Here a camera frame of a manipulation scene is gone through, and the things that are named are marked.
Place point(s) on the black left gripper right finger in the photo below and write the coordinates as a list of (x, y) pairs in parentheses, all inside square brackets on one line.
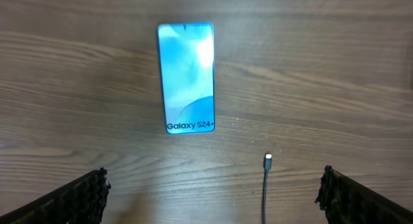
[(346, 201)]

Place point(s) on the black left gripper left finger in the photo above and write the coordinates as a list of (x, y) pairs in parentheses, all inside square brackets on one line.
[(81, 201)]

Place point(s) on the blue Galaxy smartphone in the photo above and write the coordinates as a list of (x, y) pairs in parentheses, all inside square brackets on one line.
[(186, 61)]

